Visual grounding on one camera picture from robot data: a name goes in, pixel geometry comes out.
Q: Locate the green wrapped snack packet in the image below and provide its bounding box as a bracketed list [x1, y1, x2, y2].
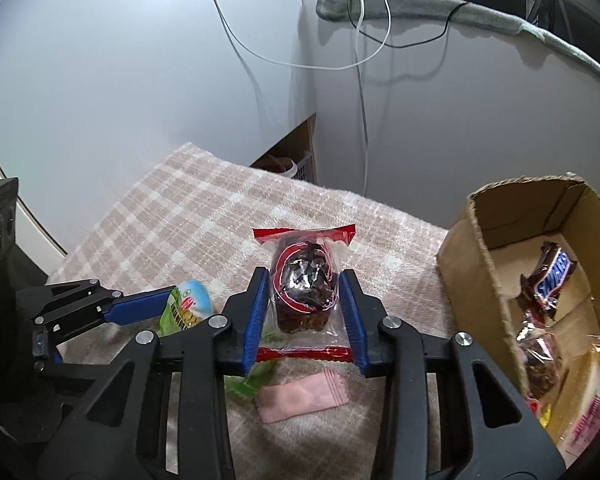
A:
[224, 330, 285, 401]

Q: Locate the pink plaid tablecloth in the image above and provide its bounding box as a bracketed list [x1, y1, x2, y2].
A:
[50, 144, 455, 479]

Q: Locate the small yellow candy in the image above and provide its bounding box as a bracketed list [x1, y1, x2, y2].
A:
[536, 403, 553, 428]

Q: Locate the black cable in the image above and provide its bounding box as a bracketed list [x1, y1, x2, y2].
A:
[346, 0, 472, 50]

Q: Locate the black light tripod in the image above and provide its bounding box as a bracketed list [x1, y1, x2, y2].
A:
[526, 0, 573, 44]

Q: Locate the green jelly cup snack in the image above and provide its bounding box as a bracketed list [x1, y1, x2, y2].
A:
[158, 280, 213, 337]

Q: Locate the brown cardboard box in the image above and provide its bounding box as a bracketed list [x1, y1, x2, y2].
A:
[437, 176, 600, 466]

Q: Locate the pink wrapped snack packet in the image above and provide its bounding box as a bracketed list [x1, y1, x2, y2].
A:
[256, 370, 349, 424]

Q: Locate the white cable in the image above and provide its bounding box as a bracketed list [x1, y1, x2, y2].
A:
[199, 0, 394, 73]

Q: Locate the red date cake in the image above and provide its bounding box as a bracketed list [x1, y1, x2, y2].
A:
[253, 224, 356, 362]
[516, 313, 565, 405]

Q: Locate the Snickers chocolate bar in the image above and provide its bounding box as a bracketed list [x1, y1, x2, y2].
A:
[519, 240, 578, 320]

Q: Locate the grey windowsill cloth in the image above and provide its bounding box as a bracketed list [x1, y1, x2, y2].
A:
[315, 0, 600, 77]

